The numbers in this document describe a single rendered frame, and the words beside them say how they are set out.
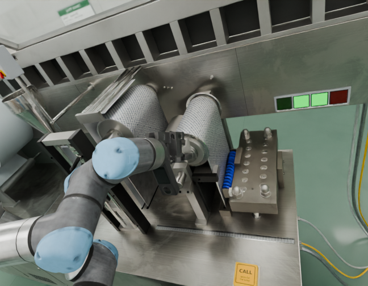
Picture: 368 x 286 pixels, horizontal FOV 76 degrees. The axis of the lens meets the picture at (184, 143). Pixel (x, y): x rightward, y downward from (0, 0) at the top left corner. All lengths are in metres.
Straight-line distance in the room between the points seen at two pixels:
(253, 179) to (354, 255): 1.16
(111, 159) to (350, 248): 1.75
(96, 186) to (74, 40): 0.82
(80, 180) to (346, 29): 0.85
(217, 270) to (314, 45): 0.81
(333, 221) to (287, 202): 1.06
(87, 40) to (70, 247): 0.90
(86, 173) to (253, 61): 0.69
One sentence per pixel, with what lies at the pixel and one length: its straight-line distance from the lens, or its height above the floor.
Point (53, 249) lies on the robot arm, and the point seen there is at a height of 1.47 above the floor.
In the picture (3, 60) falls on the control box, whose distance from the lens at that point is 1.00.
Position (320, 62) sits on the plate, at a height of 1.33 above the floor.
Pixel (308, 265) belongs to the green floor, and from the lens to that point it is 1.89.
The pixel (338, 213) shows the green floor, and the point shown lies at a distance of 2.10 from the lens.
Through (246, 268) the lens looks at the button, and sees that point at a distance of 0.88.
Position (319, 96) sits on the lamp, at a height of 1.20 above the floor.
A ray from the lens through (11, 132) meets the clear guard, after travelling 1.48.
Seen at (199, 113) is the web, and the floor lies 1.31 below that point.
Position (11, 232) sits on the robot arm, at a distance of 0.51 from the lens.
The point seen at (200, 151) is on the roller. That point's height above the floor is 1.25.
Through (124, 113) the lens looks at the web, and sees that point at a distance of 0.85.
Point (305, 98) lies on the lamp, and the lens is 1.00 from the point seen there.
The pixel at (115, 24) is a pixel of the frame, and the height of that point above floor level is 1.63.
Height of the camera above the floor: 1.73
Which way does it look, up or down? 36 degrees down
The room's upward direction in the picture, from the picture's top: 23 degrees counter-clockwise
